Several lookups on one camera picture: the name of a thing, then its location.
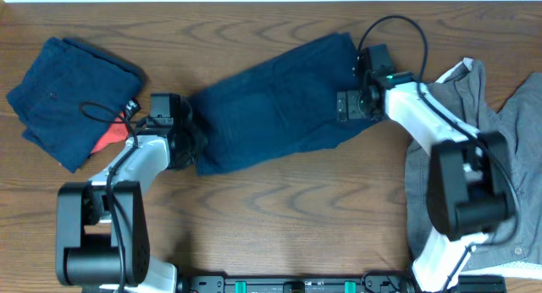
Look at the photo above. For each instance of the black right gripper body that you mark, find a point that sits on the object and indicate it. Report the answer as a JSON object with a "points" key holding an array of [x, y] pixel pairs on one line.
{"points": [[358, 107]]}

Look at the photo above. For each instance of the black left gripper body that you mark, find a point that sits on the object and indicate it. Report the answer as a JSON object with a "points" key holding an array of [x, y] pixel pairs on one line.
{"points": [[192, 143]]}

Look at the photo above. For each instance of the navy blue shorts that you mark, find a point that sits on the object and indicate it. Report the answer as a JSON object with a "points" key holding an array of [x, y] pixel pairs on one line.
{"points": [[285, 105], [65, 74]]}

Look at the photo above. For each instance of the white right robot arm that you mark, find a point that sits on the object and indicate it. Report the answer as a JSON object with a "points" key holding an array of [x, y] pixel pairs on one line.
{"points": [[469, 190]]}

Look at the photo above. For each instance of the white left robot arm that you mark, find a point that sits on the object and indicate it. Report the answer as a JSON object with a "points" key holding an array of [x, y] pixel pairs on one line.
{"points": [[102, 240]]}

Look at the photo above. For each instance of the orange red folded garment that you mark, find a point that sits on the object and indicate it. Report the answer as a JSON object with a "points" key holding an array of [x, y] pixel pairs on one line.
{"points": [[111, 136]]}

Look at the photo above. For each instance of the folded navy blue shorts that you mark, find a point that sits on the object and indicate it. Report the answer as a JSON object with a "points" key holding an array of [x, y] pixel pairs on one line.
{"points": [[65, 74]]}

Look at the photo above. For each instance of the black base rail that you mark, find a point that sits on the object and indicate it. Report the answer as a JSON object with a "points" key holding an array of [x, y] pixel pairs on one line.
{"points": [[370, 282]]}

